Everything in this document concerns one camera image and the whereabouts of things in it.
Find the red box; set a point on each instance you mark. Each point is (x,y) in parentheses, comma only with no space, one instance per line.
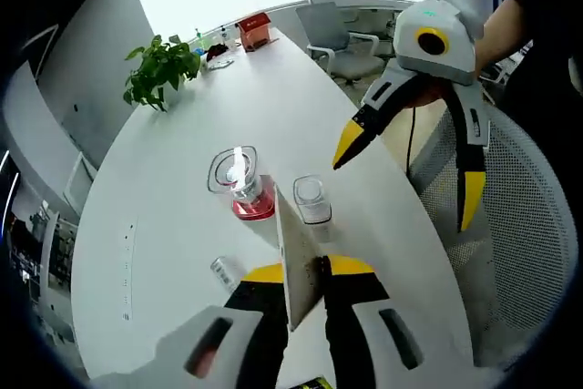
(254,33)

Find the small black object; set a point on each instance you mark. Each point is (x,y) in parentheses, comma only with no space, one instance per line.
(216,52)

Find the white skincare tube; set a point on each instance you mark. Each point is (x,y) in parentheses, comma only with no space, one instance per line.
(298,270)

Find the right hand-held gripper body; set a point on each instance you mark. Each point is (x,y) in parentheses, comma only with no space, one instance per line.
(446,61)

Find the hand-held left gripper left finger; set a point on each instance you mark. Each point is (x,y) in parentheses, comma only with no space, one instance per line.
(255,339)

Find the grey mesh office chair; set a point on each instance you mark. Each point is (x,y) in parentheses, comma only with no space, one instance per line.
(514,225)

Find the small white skincare bottle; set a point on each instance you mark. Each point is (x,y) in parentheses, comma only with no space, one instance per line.
(312,207)
(225,270)

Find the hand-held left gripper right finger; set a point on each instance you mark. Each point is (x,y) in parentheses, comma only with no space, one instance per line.
(350,339)

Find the grey armrest office chair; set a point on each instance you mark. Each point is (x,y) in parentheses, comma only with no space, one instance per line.
(332,33)

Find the tall red-collared skincare bottle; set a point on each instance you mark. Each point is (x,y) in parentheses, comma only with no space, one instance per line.
(248,204)

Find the person's right hand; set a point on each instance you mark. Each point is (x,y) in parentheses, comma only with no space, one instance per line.
(430,95)

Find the green potted plant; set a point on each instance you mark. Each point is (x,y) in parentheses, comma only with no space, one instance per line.
(159,70)

